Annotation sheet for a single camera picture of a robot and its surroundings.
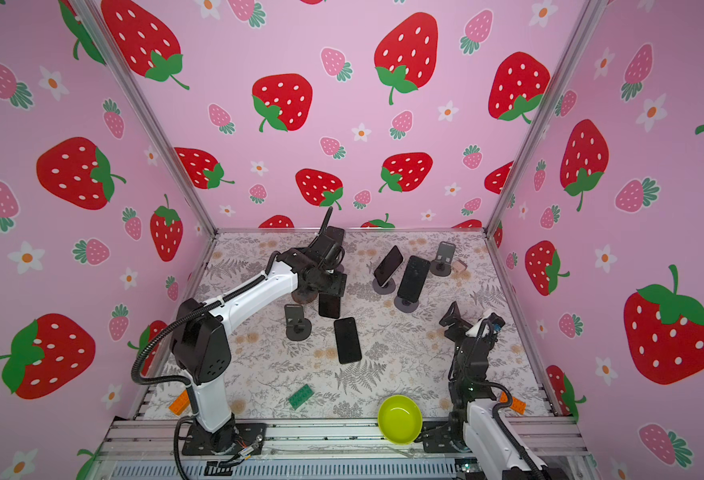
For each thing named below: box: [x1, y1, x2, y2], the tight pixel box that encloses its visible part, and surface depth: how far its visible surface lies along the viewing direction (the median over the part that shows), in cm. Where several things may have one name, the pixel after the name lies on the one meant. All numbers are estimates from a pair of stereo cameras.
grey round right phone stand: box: [394, 296, 420, 313], surface depth 100 cm
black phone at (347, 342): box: [334, 317, 362, 364], surface depth 92 cm
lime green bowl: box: [377, 394, 423, 445], surface depth 78 cm
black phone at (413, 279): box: [397, 255, 431, 303], surface depth 95 cm
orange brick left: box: [168, 390, 190, 416], surface depth 80 cm
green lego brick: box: [288, 384, 315, 411], surface depth 82 cm
